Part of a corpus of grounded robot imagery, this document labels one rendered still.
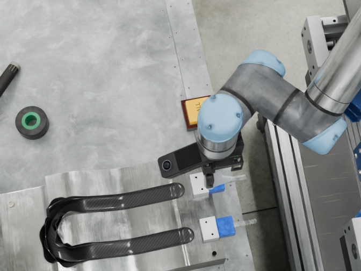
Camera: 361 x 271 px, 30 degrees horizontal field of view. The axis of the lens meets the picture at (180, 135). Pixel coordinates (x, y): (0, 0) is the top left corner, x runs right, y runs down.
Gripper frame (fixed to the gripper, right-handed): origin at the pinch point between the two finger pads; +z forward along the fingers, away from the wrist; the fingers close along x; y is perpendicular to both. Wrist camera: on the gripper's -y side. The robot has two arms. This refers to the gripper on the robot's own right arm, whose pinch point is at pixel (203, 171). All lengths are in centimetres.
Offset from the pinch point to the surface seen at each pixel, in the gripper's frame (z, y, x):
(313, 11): 101, 67, 84
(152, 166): 12.1, -10.6, 6.8
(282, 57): 101, 49, 67
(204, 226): 9.1, -1.7, -10.1
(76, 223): 7.4, -29.8, -4.0
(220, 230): 10.4, 1.8, -11.6
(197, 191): 9.1, -1.4, -2.0
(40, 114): 17.2, -35.8, 27.5
